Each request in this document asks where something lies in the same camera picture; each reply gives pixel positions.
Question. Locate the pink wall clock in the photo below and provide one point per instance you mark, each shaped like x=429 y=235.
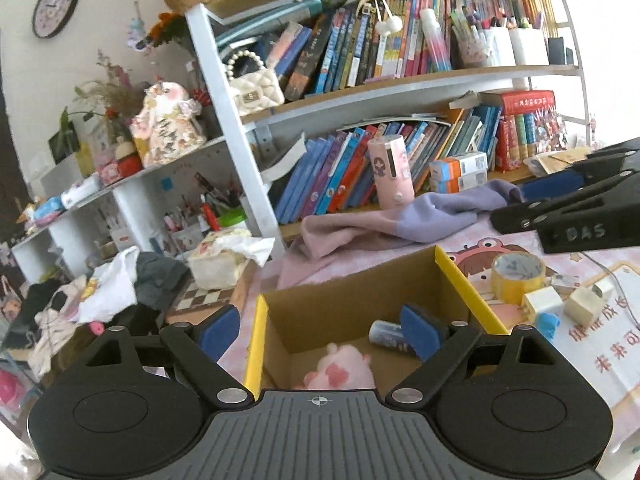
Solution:
x=51 y=16

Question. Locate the tissue box with tissues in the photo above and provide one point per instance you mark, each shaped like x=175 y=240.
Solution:
x=221 y=258

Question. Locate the blue tape wad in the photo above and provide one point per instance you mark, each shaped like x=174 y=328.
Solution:
x=547 y=323

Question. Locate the white red small box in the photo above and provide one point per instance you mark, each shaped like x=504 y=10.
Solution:
x=564 y=284

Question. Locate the floral plush doll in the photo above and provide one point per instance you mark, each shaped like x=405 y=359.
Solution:
x=168 y=123

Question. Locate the small white plug adapter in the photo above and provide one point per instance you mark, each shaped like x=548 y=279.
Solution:
x=604 y=288

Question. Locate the red dictionary books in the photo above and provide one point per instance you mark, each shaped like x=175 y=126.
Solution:
x=528 y=125

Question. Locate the pink cartoon table mat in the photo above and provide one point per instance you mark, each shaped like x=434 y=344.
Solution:
x=606 y=351

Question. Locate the wooden chess board box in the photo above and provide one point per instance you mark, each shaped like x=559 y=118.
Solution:
x=193 y=304

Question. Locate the beige large power adapter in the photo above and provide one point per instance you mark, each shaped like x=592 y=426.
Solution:
x=583 y=306

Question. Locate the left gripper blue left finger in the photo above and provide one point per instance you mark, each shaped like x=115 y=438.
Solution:
x=195 y=351

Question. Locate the stack of books and papers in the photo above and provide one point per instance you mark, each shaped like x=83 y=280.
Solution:
x=543 y=164

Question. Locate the pink plush pig toy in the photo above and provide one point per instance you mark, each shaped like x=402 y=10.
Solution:
x=343 y=367

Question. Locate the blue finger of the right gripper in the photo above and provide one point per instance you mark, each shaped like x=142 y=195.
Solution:
x=553 y=186

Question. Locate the white square charger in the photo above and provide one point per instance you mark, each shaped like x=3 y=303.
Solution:
x=541 y=300

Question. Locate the white side shelf unit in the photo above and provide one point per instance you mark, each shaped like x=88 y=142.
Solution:
x=137 y=204

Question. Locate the purple pink cloth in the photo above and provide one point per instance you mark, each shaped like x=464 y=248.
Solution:
x=429 y=218

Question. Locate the white bookshelf with books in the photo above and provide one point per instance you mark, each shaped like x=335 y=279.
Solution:
x=259 y=134

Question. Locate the yellow tape roll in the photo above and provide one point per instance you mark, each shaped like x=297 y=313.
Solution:
x=515 y=274

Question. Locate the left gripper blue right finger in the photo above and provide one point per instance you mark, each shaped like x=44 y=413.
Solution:
x=442 y=349

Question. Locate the orange white medicine boxes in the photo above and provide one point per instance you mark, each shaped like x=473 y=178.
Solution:
x=458 y=173

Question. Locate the pile of clothes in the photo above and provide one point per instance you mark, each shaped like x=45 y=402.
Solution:
x=53 y=311

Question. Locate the white quilted handbag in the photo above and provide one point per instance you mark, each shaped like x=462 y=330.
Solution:
x=255 y=91

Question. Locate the yellow cardboard box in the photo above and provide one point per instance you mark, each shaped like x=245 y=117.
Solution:
x=293 y=326

